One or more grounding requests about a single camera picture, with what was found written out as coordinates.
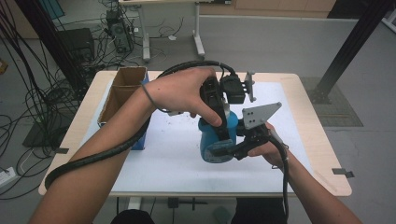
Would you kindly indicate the blue bottle with white cap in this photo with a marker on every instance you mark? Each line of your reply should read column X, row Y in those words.
column 208, row 137

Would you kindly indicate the black floor plate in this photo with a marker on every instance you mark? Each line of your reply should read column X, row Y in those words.
column 40, row 137

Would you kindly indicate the blue cardboard box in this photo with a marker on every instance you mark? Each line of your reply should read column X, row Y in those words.
column 124, row 81

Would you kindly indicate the person's left leg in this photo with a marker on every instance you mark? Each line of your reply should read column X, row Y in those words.
column 132, row 217

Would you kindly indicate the grey tape piece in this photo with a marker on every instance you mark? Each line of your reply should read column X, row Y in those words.
column 342, row 172
column 62, row 150

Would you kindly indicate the dark grey floor mat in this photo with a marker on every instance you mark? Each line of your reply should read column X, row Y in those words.
column 345, row 112

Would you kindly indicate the black computer tower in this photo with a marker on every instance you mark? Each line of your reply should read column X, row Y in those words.
column 120, row 31

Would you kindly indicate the wooden cabinet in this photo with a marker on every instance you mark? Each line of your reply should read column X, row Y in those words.
column 264, row 7

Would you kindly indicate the black square box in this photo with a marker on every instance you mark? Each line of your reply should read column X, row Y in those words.
column 77, row 43

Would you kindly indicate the person's leg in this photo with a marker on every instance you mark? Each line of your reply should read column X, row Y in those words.
column 258, row 213
column 132, row 217

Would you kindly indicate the white desk with legs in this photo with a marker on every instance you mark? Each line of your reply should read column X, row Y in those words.
column 145, row 34

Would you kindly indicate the person's right hand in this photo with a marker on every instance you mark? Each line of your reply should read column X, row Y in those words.
column 275, row 152

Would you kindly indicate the white power strip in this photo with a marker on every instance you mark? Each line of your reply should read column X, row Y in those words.
column 7, row 176

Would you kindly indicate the black table frame bracket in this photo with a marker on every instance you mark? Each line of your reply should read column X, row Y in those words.
column 183, row 202

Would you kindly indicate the person's left hand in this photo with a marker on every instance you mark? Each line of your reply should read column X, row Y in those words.
column 180, row 91

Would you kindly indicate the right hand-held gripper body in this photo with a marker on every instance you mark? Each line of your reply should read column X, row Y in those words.
column 258, row 113

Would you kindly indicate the white table mat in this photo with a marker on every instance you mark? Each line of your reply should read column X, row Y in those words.
column 174, row 155

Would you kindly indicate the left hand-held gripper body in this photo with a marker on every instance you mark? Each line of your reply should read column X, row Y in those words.
column 232, row 90

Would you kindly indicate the black metal frame post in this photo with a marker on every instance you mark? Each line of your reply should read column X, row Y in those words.
column 351, row 46
column 53, row 40

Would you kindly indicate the person's right leg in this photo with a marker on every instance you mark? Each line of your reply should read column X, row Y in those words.
column 258, row 213

